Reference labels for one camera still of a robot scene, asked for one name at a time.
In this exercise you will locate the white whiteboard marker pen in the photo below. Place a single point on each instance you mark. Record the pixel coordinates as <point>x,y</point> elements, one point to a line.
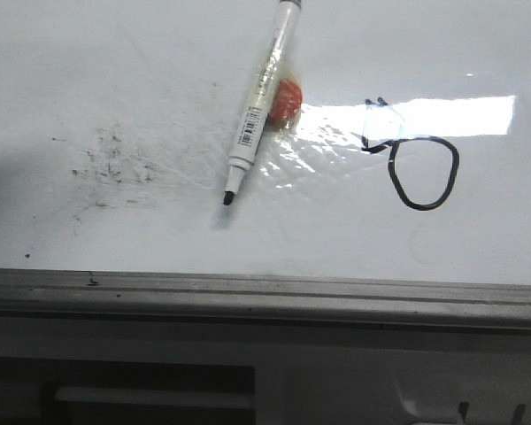
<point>259,101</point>

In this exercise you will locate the orange round magnet taped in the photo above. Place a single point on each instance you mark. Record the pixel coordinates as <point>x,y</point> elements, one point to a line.
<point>286,104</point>

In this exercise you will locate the white whiteboard surface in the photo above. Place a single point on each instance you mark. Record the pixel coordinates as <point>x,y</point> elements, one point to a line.
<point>410,158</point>

